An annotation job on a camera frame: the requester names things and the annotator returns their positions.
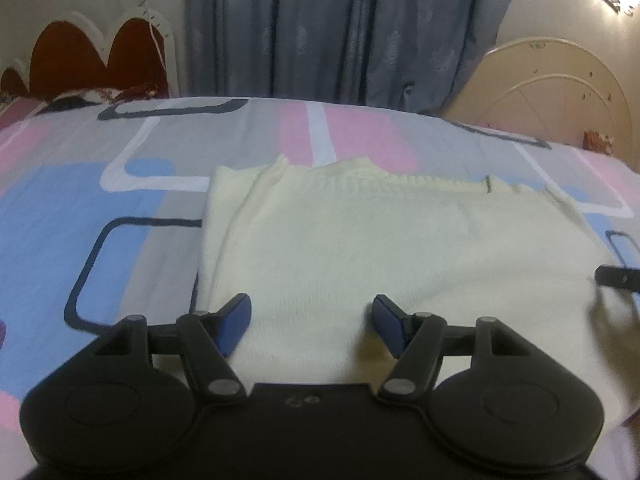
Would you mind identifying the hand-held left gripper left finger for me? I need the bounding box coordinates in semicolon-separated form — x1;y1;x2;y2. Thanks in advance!
90;292;252;403

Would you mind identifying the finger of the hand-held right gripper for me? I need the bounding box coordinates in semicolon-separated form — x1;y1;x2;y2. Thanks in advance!
596;265;640;292

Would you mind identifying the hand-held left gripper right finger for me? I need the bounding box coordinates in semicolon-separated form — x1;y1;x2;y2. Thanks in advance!
372;296;531;403

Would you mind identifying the cream knitted sweater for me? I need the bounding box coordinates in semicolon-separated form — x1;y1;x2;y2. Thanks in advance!
194;154;638;426

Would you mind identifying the orange patterned pillow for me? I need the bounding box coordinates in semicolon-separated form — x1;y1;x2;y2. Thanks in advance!
582;130;617;155

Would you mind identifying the cream round headboard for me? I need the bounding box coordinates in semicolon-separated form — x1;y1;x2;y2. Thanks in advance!
442;36;632;148

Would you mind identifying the patterned grey pink bedspread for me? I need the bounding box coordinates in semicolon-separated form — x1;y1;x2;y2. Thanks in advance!
0;95;640;436

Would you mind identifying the dark floral pillow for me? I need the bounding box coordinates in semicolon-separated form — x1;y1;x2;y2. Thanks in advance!
47;82;168;111

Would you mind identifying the wide grey-blue curtain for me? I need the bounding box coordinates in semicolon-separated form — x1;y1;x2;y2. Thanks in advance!
182;0;531;116

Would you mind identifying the red and white headboard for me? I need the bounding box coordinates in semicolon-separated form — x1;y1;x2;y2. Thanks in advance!
0;7;181;101

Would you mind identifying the white cable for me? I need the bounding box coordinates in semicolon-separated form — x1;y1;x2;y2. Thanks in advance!
144;5;168;68

